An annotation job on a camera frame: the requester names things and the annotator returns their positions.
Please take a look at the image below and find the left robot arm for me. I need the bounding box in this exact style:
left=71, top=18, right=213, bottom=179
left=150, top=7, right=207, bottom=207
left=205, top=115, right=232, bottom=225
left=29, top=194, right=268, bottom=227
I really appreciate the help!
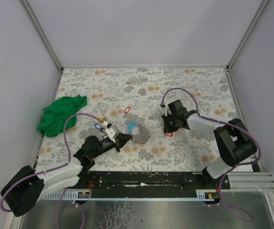
left=0, top=133, right=132, bottom=217

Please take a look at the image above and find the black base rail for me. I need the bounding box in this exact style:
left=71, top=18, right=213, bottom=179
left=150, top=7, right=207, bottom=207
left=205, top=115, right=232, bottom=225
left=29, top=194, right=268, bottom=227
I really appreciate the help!
left=69, top=171, right=230, bottom=199

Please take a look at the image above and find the green crumpled cloth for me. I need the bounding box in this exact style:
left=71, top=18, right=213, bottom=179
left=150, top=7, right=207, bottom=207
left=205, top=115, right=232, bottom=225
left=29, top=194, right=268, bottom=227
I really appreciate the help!
left=36, top=95, right=87, bottom=137

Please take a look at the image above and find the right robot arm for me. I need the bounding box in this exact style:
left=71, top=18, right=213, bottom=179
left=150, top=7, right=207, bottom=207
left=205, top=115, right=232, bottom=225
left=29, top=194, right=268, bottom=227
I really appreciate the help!
left=160, top=100, right=257, bottom=181

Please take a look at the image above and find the floral patterned tablecloth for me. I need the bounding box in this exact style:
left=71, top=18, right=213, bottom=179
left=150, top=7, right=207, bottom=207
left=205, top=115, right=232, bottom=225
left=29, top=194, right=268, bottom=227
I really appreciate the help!
left=37, top=68, right=237, bottom=172

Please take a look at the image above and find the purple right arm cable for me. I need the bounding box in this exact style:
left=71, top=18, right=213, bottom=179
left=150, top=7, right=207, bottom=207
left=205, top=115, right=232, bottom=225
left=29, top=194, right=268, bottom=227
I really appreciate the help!
left=160, top=88, right=262, bottom=171

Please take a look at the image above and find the white slotted cable duct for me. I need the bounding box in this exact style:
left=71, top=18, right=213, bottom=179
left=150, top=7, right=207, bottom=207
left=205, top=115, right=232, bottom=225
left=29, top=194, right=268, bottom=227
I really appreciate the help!
left=28, top=189, right=215, bottom=201

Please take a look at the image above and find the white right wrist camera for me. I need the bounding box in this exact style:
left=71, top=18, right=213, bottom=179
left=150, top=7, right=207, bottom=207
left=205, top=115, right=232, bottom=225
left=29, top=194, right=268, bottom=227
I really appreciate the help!
left=165, top=103, right=172, bottom=116

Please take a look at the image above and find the dark blue key tag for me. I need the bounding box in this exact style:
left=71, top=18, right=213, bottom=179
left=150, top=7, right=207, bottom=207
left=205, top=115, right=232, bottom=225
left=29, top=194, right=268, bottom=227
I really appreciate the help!
left=95, top=123, right=102, bottom=130

